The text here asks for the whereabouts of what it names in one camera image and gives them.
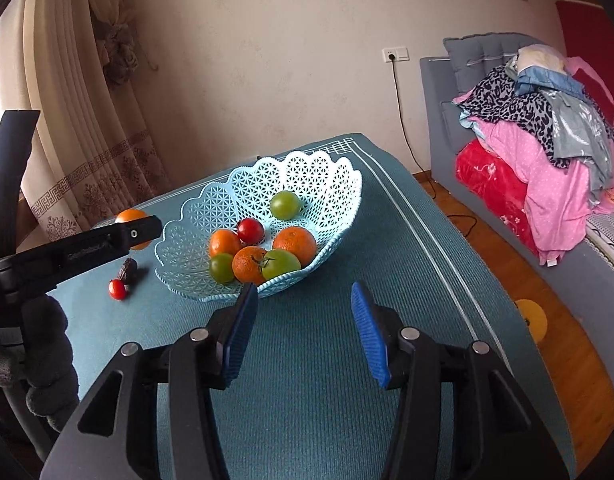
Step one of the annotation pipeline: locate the light blue lattice basket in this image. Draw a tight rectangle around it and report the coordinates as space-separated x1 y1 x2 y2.
153 150 364 302

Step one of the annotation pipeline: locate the person's left hand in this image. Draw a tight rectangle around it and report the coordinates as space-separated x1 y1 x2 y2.
0 295 81 432

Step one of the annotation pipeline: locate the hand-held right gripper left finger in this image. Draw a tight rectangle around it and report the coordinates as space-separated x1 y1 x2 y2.
39 282 260 480

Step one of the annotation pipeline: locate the light blue floral cloth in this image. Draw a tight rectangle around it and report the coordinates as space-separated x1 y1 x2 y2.
552 90 614 206

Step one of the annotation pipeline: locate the smooth orange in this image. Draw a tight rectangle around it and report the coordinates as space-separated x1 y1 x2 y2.
209 228 243 258

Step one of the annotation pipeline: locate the blue denim cloth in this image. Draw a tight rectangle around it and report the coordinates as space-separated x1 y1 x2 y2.
507 62 585 106

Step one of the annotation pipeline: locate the black power cable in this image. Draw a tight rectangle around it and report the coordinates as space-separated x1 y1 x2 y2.
389 60 480 236

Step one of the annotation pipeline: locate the leopard print cloth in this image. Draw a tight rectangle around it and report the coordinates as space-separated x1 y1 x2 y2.
452 66 614 161

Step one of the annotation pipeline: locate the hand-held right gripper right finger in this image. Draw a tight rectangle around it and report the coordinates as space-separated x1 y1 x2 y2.
350 281 570 480

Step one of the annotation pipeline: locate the beige patterned curtain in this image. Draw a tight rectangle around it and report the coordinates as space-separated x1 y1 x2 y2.
0 0 173 241

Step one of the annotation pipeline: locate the red floral blanket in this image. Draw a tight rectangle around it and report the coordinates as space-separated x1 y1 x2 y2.
455 140 543 256

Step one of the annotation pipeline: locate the red panel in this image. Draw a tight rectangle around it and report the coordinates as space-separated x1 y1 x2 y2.
557 0 614 126

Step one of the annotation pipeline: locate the green tomato with stem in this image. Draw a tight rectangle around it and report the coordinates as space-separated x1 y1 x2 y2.
261 248 302 282

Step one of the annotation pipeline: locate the white cloth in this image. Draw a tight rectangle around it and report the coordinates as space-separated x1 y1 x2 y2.
516 44 568 73

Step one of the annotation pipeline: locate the large green tomato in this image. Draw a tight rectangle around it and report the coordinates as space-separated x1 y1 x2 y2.
209 253 236 284

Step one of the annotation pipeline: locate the orange with dark stem spot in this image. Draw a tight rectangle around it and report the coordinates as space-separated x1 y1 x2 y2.
232 245 269 286

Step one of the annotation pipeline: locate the grey-blue quilted cushion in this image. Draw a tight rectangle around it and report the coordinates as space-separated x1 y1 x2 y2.
443 32 548 96

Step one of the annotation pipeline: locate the large orange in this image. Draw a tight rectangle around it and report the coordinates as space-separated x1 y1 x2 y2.
272 226 318 268

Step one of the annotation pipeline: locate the pile of clothes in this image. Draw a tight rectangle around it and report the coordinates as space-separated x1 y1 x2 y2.
470 57 614 267

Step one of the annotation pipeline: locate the grey patterned blanket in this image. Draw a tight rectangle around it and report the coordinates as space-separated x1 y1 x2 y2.
584 210 614 281

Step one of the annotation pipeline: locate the dark brown wrinkled fruit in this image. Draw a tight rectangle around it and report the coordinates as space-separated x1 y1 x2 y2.
117 257 139 285

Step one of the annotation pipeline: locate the grey sofa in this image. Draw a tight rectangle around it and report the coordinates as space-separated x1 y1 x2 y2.
419 55 614 366

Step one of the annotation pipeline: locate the yellow round object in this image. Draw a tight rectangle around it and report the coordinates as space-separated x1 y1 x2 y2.
514 299 548 346

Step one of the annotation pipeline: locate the pale green tomato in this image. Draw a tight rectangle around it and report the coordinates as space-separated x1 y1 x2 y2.
269 190 304 221

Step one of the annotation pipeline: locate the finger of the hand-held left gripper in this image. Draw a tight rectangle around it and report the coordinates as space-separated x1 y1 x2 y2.
17 214 164 302
0 109 41 263

